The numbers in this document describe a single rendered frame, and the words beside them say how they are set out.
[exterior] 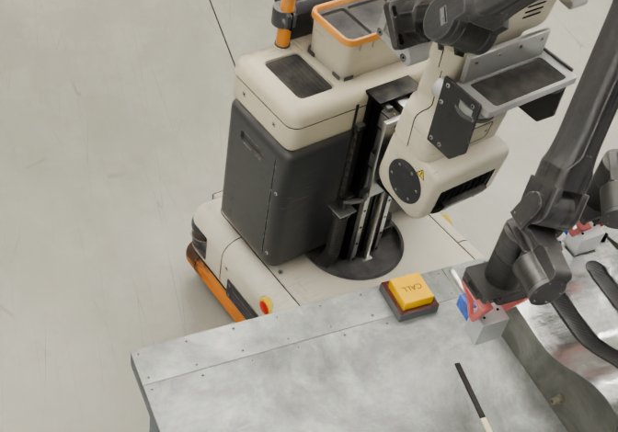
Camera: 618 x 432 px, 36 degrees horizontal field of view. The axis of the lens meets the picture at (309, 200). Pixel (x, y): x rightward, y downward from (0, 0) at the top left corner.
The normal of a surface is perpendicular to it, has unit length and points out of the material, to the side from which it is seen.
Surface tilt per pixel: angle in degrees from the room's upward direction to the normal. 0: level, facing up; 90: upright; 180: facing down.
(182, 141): 0
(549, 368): 90
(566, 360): 25
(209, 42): 0
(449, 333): 0
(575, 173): 69
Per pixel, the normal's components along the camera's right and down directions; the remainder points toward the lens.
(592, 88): -0.79, -0.14
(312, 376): 0.14, -0.71
